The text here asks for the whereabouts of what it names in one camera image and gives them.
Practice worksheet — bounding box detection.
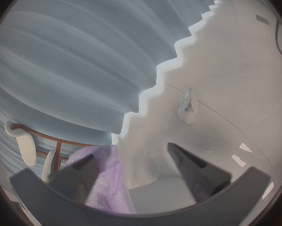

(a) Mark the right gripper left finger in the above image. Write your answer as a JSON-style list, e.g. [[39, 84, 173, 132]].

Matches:
[[49, 153, 102, 204]]

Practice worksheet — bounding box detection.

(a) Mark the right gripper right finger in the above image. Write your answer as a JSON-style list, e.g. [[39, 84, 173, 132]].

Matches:
[[167, 142, 232, 198]]

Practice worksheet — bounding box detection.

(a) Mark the purple plastic bag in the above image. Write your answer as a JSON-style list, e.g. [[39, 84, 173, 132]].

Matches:
[[65, 145, 137, 215]]

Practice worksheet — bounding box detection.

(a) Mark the white printed wrapper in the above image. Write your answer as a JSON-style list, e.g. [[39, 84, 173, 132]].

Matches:
[[177, 88, 199, 125]]

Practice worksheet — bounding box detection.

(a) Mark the white cushioned wooden chair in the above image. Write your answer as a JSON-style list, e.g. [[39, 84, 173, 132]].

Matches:
[[4, 120, 108, 183]]

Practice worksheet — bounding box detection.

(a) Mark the pale blue curtain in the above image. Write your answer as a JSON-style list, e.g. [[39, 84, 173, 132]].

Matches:
[[0, 0, 229, 183]]

